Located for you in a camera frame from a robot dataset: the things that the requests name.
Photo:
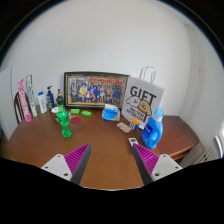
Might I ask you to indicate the blue tissue pack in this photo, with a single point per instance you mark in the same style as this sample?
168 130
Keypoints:
111 113

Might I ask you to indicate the blue detergent bottle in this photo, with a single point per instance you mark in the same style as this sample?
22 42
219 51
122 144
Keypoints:
153 130

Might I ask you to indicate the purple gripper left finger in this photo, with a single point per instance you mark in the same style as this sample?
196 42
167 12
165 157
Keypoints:
70 166

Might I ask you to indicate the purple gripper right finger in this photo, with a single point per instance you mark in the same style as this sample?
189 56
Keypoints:
152 166

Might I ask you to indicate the white gift paper bag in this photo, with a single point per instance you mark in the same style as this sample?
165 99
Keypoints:
142 96

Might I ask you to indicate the green soap box right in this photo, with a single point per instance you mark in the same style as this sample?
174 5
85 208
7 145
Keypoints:
86 113

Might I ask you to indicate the red round coaster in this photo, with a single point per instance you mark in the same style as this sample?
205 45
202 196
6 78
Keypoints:
75 120

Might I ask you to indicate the pink tall box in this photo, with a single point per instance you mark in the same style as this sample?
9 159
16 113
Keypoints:
24 101

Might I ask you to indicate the green soap box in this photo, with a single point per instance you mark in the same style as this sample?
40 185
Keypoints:
75 111
86 113

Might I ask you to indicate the green soap box left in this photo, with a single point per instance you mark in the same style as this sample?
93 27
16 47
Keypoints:
75 111

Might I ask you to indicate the green white toothpaste box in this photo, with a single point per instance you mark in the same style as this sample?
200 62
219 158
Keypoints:
31 98

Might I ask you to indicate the white small cup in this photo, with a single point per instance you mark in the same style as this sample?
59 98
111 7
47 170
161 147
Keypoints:
54 111

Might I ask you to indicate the dark pump bottle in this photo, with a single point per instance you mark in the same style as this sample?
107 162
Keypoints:
59 98

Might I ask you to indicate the rubik's cube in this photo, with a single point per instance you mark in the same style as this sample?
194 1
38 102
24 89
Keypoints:
134 124

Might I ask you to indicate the white lotion bottle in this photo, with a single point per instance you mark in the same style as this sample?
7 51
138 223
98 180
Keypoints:
42 102

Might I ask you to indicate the green faceted glass cup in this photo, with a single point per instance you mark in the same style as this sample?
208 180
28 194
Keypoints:
66 132

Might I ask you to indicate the framed group photo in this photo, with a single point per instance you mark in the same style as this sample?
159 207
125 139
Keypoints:
94 89

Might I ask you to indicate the blue pump bottle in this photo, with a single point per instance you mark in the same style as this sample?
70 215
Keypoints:
50 98

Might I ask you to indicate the snack packet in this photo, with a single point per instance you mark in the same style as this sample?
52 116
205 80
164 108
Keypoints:
123 127

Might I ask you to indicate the green plastic soda bottle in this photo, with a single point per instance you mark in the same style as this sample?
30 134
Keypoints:
63 116

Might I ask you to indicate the white remote control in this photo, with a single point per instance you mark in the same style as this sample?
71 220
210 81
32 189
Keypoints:
132 141

